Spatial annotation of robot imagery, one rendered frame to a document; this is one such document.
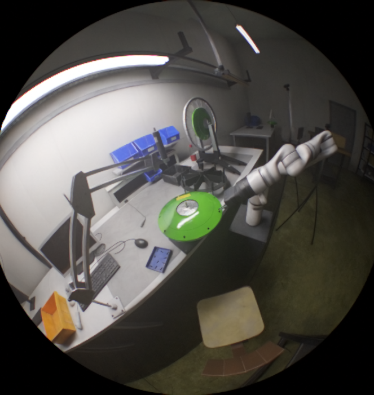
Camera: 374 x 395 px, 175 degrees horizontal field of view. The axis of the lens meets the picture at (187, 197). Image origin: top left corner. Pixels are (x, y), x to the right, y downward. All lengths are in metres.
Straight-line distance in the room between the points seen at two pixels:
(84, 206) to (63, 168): 0.87
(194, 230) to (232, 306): 0.56
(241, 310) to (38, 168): 1.79
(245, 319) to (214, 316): 0.18
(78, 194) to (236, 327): 0.95
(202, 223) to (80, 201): 0.44
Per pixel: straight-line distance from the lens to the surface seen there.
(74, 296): 0.55
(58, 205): 1.33
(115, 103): 1.38
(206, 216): 0.50
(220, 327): 0.85
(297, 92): 4.94
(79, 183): 0.42
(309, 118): 4.95
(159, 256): 0.66
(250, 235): 0.73
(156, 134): 0.68
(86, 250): 0.47
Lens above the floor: 1.45
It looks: 37 degrees down
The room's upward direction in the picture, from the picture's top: 18 degrees counter-clockwise
